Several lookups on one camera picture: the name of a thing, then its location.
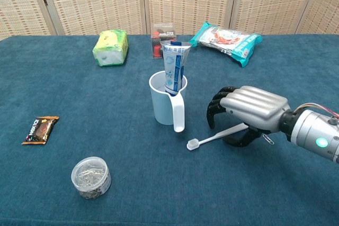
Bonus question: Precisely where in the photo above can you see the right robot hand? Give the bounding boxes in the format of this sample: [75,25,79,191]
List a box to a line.
[206,85,291,148]

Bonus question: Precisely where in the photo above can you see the white toothbrush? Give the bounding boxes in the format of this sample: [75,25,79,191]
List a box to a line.
[186,122,249,151]

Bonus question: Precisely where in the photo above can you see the single metal paper clip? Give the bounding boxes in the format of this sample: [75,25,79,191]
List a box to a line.
[262,133,275,146]

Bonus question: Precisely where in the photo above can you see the blue white toothpaste tube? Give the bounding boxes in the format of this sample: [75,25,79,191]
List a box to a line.
[160,39,192,97]

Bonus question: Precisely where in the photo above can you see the teal snack bag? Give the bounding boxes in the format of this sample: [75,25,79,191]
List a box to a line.
[189,21,263,68]

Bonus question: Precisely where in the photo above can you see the clear box red black caps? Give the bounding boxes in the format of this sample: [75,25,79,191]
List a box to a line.
[150,23,177,59]

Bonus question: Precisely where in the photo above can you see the blue table cover cloth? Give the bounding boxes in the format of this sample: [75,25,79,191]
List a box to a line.
[0,34,339,226]

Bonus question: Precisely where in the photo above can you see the clear jar of paper clips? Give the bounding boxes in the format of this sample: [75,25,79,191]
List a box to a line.
[70,156,112,199]

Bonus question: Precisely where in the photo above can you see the orange black chocolate bar wrapper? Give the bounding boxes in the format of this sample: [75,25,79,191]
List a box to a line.
[21,115,60,145]

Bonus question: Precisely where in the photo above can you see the white cup with handle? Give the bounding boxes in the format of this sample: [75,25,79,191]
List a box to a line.
[149,70,189,133]

